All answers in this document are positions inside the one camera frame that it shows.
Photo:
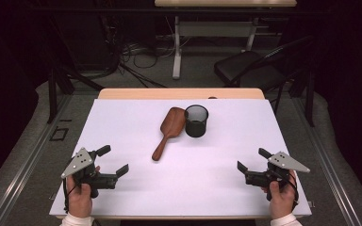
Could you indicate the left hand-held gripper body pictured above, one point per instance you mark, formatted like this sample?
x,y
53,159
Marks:
x,y
81,163

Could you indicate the person's left hand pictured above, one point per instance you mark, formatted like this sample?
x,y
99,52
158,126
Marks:
x,y
80,201

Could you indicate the black metal stand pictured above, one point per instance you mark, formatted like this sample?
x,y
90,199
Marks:
x,y
52,94

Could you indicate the person's right hand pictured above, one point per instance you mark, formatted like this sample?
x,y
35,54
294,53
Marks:
x,y
281,204

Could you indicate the white metal frame desk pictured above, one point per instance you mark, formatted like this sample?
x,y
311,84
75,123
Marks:
x,y
213,28

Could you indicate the white table mat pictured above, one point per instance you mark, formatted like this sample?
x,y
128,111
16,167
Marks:
x,y
201,182

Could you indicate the black mesh cup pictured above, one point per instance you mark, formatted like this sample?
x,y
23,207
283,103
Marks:
x,y
196,128

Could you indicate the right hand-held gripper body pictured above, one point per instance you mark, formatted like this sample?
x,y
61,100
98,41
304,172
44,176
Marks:
x,y
287,163

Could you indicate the black folding chair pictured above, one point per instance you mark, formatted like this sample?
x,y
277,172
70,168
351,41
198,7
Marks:
x,y
248,70

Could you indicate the brown wooden hairbrush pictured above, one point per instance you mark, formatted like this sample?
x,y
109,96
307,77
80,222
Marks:
x,y
172,122

